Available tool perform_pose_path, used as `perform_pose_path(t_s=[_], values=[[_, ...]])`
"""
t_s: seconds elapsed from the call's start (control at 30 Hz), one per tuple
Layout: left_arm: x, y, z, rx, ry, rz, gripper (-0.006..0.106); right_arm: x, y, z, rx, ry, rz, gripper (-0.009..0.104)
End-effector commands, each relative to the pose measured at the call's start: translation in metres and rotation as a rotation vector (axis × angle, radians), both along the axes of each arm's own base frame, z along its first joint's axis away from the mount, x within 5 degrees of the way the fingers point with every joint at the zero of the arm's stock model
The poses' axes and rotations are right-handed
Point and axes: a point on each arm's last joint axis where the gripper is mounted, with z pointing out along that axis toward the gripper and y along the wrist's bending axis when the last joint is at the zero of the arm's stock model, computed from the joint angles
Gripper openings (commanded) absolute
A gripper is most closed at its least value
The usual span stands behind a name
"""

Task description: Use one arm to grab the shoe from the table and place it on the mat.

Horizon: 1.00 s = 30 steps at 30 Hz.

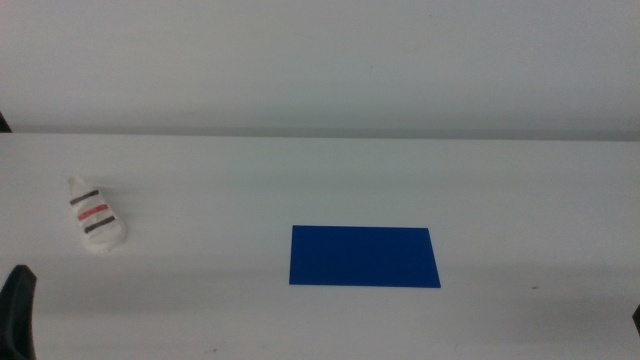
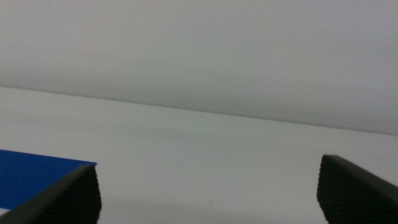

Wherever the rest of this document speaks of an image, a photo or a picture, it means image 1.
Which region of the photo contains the blue rectangular mat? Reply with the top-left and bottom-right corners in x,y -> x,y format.
288,224 -> 442,289

